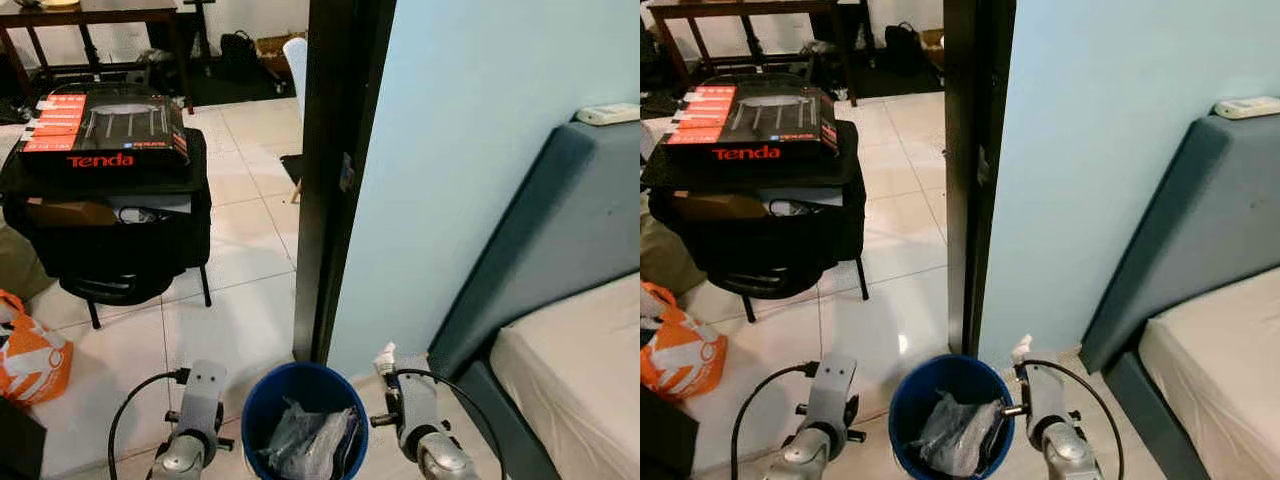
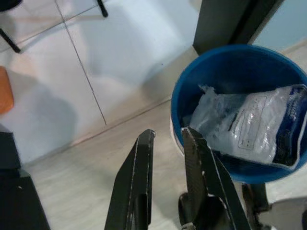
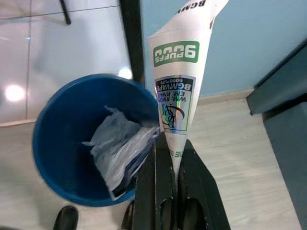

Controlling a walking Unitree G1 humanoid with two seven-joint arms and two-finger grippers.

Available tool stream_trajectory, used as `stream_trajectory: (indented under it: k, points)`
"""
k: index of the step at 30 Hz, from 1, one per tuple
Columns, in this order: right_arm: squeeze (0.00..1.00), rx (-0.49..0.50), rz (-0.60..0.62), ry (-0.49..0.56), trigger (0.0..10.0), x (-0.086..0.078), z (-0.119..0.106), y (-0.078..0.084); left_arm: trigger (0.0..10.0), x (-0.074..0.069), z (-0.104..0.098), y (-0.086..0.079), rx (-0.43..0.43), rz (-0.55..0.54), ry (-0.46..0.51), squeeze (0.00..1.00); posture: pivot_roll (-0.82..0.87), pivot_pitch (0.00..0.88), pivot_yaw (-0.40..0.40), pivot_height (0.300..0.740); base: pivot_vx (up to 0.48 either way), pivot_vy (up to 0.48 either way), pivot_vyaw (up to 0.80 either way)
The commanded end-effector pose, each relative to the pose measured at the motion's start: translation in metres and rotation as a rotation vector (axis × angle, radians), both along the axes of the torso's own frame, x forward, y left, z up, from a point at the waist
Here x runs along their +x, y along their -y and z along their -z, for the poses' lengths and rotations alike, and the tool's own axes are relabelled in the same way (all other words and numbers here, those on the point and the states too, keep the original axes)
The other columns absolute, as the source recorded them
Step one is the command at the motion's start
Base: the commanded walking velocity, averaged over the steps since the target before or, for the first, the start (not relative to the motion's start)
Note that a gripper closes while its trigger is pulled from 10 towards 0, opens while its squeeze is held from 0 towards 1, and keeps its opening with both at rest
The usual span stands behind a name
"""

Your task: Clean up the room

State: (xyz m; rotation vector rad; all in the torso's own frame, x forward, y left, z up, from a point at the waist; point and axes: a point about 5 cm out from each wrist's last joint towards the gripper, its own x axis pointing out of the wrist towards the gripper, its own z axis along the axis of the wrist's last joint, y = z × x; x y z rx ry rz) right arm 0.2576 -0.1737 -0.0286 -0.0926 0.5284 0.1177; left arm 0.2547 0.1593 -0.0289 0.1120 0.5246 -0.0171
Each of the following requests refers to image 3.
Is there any black door frame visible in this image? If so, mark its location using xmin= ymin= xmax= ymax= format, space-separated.
xmin=119 ymin=0 xmax=146 ymax=84

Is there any blue plastic bucket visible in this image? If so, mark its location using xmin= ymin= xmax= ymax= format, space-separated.
xmin=32 ymin=73 xmax=161 ymax=208

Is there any white green vape box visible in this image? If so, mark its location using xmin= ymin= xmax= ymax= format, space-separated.
xmin=146 ymin=0 xmax=230 ymax=179

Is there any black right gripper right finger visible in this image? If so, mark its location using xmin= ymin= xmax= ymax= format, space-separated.
xmin=178 ymin=138 xmax=231 ymax=230

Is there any clear plastic bag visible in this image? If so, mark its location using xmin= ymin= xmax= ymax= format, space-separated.
xmin=82 ymin=105 xmax=160 ymax=201

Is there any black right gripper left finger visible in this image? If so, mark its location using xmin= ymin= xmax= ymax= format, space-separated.
xmin=133 ymin=132 xmax=179 ymax=230

